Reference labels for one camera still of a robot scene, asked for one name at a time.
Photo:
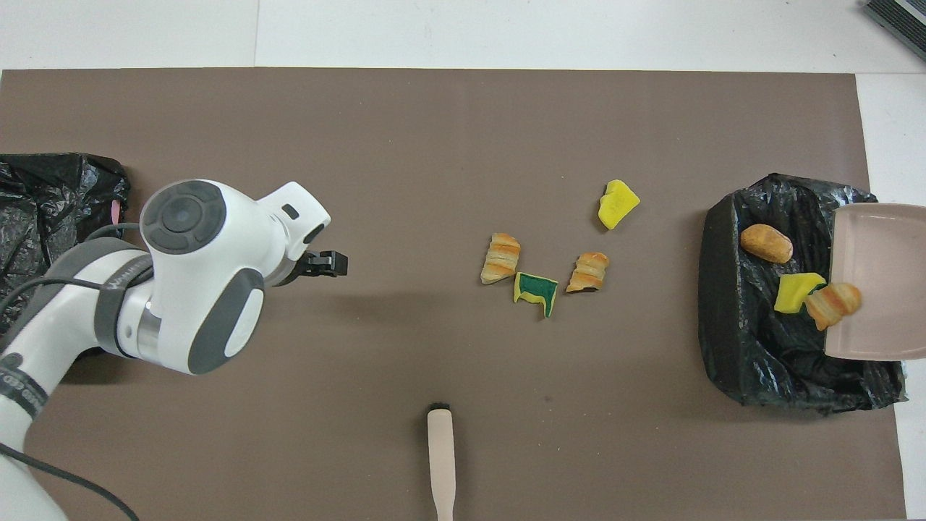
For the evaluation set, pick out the striped croissant piece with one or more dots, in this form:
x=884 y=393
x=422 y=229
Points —
x=832 y=305
x=587 y=271
x=500 y=259

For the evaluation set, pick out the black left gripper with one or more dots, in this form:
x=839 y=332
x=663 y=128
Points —
x=300 y=269

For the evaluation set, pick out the brown table mat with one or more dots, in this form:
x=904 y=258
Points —
x=463 y=116

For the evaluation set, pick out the beige hand brush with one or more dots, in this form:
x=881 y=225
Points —
x=440 y=456

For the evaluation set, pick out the beige plastic dustpan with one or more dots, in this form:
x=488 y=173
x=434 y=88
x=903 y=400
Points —
x=882 y=289

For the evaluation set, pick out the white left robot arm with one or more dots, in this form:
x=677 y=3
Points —
x=210 y=289

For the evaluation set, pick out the black bag lined pink bin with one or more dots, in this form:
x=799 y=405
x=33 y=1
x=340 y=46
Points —
x=51 y=195

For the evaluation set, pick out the green and yellow sponge piece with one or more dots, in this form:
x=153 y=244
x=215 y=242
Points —
x=535 y=288

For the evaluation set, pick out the dark grey ribbed device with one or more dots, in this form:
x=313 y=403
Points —
x=904 y=18

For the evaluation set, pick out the brown bread roll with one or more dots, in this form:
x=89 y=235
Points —
x=767 y=244

